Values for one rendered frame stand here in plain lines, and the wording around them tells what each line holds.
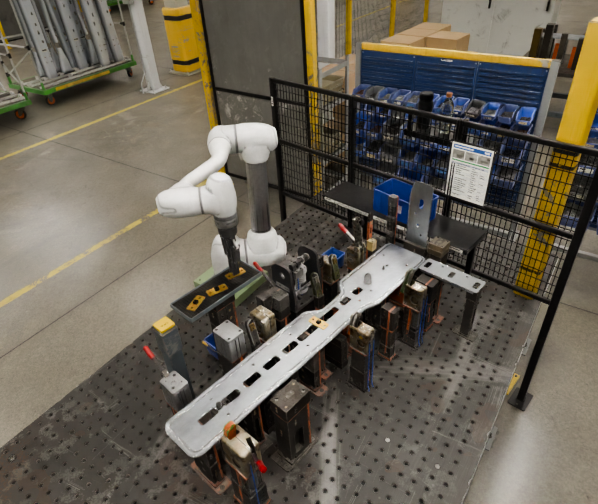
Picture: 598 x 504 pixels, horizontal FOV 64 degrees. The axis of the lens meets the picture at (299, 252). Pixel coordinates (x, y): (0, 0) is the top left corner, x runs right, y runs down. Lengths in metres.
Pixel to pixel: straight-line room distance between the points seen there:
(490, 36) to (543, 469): 6.76
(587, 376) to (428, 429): 1.60
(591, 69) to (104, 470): 2.38
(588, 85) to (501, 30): 6.27
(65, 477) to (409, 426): 1.33
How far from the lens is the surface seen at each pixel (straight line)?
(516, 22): 8.38
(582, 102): 2.24
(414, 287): 2.10
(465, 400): 2.17
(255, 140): 2.25
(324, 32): 6.29
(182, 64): 9.58
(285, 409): 1.67
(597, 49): 2.19
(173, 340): 1.88
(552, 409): 3.19
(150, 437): 2.13
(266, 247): 2.46
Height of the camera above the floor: 2.38
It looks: 36 degrees down
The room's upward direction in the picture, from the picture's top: 4 degrees counter-clockwise
